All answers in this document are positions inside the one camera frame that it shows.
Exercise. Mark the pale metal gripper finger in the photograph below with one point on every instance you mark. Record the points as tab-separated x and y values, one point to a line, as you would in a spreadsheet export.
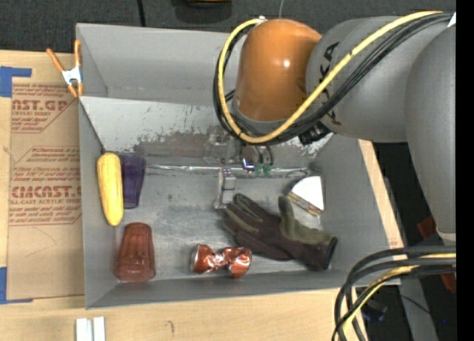
226	185

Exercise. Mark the grey metal bin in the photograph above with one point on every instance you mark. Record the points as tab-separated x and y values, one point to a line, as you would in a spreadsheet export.
185	213

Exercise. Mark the brown and olive glove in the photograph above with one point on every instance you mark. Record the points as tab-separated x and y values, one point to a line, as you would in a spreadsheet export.
274	235

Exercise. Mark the crushed red drink can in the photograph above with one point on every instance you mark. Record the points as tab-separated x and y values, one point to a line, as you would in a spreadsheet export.
220	259

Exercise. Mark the purple clear cup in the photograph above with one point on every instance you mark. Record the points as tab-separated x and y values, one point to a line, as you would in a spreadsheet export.
133	180

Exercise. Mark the red-brown clear cup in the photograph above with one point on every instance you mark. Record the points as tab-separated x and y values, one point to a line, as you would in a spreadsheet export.
135	254

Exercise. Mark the yellow toy corn cob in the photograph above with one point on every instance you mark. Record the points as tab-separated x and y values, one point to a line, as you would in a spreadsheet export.
110	187

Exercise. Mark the brown cardboard board red print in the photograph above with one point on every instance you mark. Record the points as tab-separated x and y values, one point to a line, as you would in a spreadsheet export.
44	243

